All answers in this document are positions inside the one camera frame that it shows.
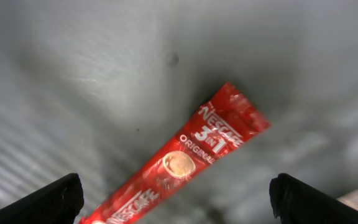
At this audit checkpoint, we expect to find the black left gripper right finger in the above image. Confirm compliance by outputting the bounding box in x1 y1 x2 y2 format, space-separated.
269 173 358 224

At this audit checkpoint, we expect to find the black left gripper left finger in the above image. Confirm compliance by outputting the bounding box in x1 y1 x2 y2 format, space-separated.
0 173 84 224

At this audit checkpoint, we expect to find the red Nescafe coffee stick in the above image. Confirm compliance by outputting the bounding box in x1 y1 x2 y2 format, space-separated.
80 83 270 224

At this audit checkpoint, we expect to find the grey plastic mesh basket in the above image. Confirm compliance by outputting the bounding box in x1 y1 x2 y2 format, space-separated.
0 0 358 223

